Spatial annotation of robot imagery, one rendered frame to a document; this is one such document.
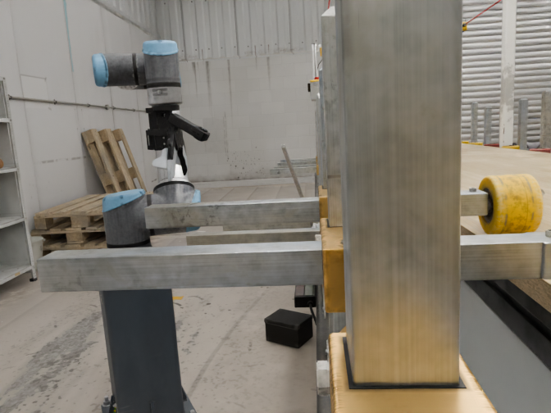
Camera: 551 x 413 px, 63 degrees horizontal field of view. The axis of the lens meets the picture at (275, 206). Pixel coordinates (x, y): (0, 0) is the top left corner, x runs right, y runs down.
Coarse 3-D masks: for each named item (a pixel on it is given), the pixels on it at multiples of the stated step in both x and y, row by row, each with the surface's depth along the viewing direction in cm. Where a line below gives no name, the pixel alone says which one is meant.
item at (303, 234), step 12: (312, 228) 90; (192, 240) 90; (204, 240) 90; (216, 240) 89; (228, 240) 89; (240, 240) 89; (252, 240) 89; (264, 240) 88; (276, 240) 88; (288, 240) 88; (300, 240) 88; (312, 240) 88
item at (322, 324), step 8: (320, 288) 101; (320, 296) 97; (320, 304) 92; (320, 312) 88; (320, 320) 85; (328, 320) 84; (320, 328) 82; (328, 328) 81; (320, 336) 78; (328, 336) 78; (320, 344) 76; (320, 352) 73; (328, 352) 68; (320, 360) 70; (320, 400) 60; (328, 400) 60; (320, 408) 59; (328, 408) 58
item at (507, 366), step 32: (480, 288) 65; (512, 288) 54; (480, 320) 65; (512, 320) 54; (544, 320) 47; (480, 352) 66; (512, 352) 55; (544, 352) 47; (480, 384) 67; (512, 384) 55; (544, 384) 47
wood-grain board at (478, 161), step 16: (464, 144) 272; (464, 160) 172; (480, 160) 168; (496, 160) 164; (512, 160) 161; (528, 160) 157; (544, 160) 154; (464, 176) 124; (480, 176) 122; (544, 176) 114; (544, 192) 92; (544, 208) 76; (464, 224) 68; (544, 224) 65; (528, 288) 47; (544, 288) 43; (544, 304) 43
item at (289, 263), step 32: (64, 256) 39; (96, 256) 38; (128, 256) 38; (160, 256) 38; (192, 256) 38; (224, 256) 37; (256, 256) 37; (288, 256) 37; (320, 256) 37; (480, 256) 35; (512, 256) 35; (544, 256) 35; (64, 288) 39; (96, 288) 39; (128, 288) 38; (160, 288) 38
